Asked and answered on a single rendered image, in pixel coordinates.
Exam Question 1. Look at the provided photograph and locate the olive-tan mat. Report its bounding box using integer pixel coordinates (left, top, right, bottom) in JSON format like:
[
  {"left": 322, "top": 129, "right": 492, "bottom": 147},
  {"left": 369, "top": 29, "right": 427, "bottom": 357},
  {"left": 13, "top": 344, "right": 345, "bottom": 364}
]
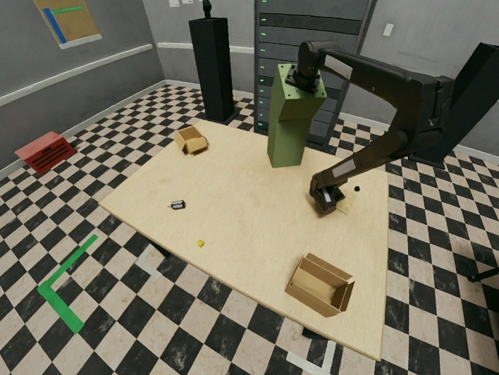
[{"left": 337, "top": 187, "right": 357, "bottom": 215}]

